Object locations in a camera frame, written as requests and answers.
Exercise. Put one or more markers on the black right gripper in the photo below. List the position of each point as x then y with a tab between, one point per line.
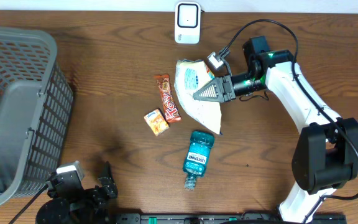
223	84

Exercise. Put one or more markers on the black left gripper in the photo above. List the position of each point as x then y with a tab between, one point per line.
107	186

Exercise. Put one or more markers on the large white snack bag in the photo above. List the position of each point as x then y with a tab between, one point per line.
190	76

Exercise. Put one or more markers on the red chocolate bar wrapper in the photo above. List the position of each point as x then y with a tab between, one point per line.
169	107

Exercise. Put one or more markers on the small orange box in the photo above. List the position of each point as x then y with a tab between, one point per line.
156	122

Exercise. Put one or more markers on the teal mouthwash bottle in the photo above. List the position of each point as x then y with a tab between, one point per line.
197	157

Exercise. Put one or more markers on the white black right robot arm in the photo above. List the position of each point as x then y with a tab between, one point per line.
326	154

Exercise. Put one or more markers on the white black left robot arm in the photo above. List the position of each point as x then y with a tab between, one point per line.
58	210

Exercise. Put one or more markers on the white barcode scanner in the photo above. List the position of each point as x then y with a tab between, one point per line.
187	23

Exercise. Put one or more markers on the grey plastic mesh basket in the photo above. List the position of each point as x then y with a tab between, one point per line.
36	103

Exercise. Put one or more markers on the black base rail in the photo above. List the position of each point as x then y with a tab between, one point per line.
247	217

